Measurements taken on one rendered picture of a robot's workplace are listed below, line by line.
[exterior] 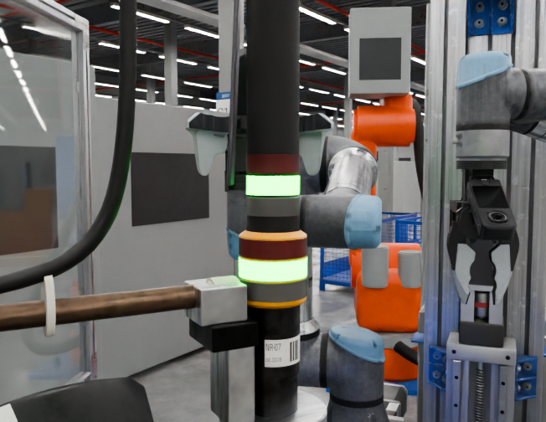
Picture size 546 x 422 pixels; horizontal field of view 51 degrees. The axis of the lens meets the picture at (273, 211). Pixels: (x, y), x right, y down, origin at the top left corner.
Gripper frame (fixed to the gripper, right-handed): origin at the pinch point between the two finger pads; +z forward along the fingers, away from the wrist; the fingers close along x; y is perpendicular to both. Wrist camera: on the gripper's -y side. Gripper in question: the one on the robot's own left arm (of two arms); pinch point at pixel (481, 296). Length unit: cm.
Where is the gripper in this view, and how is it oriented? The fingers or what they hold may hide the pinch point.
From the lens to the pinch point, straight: 91.2
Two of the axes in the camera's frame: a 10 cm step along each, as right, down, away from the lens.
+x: -9.9, -0.1, 1.2
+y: 1.2, -0.8, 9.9
